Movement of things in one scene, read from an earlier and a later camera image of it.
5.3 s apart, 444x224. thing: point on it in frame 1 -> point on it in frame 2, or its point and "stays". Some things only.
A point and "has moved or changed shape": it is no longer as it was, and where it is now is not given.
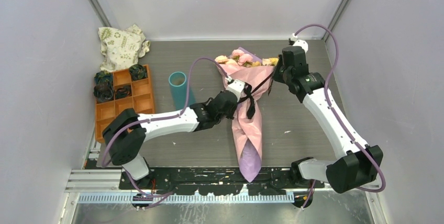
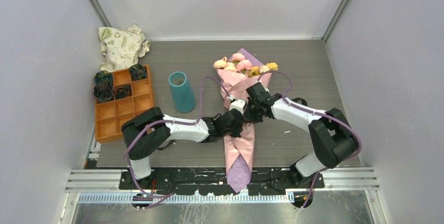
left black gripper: [230, 115] -> [236, 132]
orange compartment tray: [141, 100] stays
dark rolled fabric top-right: [138, 72] stays
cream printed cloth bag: [121, 48] stays
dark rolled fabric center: [123, 92] stays
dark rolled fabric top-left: [103, 80] stays
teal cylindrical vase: [178, 83] stays
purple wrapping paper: [255, 73] has moved or changed shape
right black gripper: [276, 76] -> [248, 117]
